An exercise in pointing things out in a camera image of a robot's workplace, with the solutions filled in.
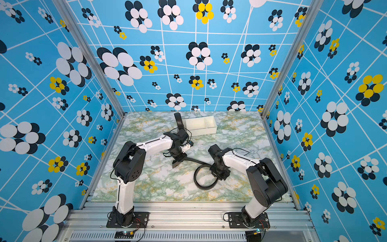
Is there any right green circuit board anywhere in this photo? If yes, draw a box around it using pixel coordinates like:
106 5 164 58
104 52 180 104
246 231 266 242

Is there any right aluminium corner post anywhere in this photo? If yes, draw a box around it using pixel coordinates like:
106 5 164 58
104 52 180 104
261 0 325 119

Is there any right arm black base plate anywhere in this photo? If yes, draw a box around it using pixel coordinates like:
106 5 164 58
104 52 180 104
226 212 271 230

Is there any left green circuit board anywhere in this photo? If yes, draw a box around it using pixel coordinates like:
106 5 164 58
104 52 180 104
114 231 135 240

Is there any aluminium corner post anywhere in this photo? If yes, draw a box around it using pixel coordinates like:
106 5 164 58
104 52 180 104
52 0 126 119
261 0 325 119

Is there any left aluminium corner post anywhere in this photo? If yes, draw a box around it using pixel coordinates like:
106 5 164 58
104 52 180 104
52 0 126 119

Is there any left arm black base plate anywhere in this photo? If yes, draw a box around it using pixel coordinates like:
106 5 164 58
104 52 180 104
106 212 150 228

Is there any aluminium front frame rail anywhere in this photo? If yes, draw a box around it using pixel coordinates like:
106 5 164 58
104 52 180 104
57 201 319 242

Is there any white plastic storage tray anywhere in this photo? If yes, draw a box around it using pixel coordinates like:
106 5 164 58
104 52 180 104
182 116 217 136

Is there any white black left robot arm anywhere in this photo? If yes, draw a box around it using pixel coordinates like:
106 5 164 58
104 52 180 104
111 128 193 227

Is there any black leather belt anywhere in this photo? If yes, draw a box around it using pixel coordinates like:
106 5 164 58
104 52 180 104
184 157 218 191
174 112 184 130

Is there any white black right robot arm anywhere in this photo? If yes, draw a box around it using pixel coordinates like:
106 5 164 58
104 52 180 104
208 144 288 228

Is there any green circuit board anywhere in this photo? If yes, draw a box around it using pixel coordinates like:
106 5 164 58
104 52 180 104
246 231 266 242
114 231 135 240

